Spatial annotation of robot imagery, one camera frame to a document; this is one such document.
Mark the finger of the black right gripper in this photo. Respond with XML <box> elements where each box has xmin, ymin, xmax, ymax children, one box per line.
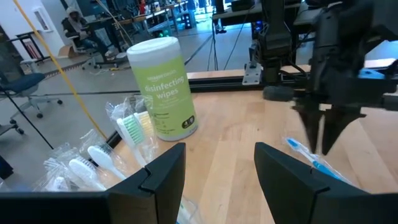
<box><xmin>322</xmin><ymin>107</ymin><xmax>367</xmax><ymax>156</ymax></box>
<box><xmin>292</xmin><ymin>104</ymin><xmax>326</xmax><ymax>155</ymax></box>

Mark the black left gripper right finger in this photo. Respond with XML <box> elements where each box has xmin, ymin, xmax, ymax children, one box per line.
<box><xmin>254</xmin><ymin>142</ymin><xmax>373</xmax><ymax>224</ymax></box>

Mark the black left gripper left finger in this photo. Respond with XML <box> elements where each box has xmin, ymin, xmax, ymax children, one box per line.
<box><xmin>107</xmin><ymin>142</ymin><xmax>187</xmax><ymax>224</ymax></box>

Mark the blue toothbrush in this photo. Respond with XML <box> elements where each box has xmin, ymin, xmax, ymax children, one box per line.
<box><xmin>285</xmin><ymin>137</ymin><xmax>354</xmax><ymax>185</ymax></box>

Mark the green toothbrush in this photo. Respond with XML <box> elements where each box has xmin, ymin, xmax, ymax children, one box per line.
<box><xmin>177</xmin><ymin>195</ymin><xmax>205</xmax><ymax>224</ymax></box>
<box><xmin>116</xmin><ymin>113</ymin><xmax>149</xmax><ymax>167</ymax></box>

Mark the green disinfecting wipes canister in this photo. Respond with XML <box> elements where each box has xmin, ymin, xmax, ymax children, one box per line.
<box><xmin>126</xmin><ymin>36</ymin><xmax>199</xmax><ymax>142</ymax></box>

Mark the black desk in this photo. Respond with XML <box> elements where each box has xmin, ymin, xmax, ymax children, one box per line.
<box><xmin>212</xmin><ymin>2</ymin><xmax>264</xmax><ymax>32</ymax></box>

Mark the black office chair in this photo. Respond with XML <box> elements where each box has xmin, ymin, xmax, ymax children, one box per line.
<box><xmin>73</xmin><ymin>37</ymin><xmax>128</xmax><ymax>69</ymax></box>

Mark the computer with green lights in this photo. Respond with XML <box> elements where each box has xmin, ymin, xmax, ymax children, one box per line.
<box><xmin>154</xmin><ymin>27</ymin><xmax>172</xmax><ymax>39</ymax></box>

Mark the cardboard box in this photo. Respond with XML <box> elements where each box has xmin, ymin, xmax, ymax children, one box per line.
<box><xmin>57</xmin><ymin>44</ymin><xmax>78</xmax><ymax>59</ymax></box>

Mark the wooden top desk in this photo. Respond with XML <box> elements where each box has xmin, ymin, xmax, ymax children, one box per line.
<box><xmin>86</xmin><ymin>0</ymin><xmax>193</xmax><ymax>35</ymax></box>

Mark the person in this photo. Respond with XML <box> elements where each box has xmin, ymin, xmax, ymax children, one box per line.
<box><xmin>61</xmin><ymin>6</ymin><xmax>110</xmax><ymax>60</ymax></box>

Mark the black floor cable with coil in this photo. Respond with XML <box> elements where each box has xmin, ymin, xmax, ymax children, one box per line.
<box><xmin>0</xmin><ymin>86</ymin><xmax>54</xmax><ymax>150</ymax></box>

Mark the yellow cable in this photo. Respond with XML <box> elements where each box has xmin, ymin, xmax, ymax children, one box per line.
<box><xmin>12</xmin><ymin>0</ymin><xmax>108</xmax><ymax>140</ymax></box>

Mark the white wall box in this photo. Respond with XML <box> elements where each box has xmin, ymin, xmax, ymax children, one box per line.
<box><xmin>33</xmin><ymin>7</ymin><xmax>52</xmax><ymax>32</ymax></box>

